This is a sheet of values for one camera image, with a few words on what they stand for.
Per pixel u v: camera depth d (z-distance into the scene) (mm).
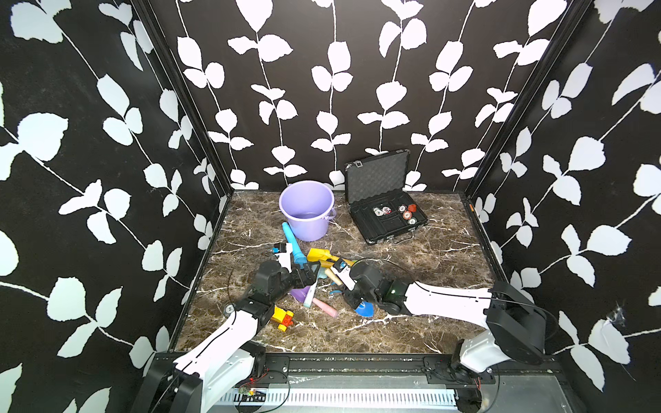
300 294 882
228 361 582
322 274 817
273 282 633
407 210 1120
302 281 731
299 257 951
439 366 746
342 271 715
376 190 1115
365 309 813
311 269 732
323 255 959
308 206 1080
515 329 433
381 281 636
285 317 799
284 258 744
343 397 701
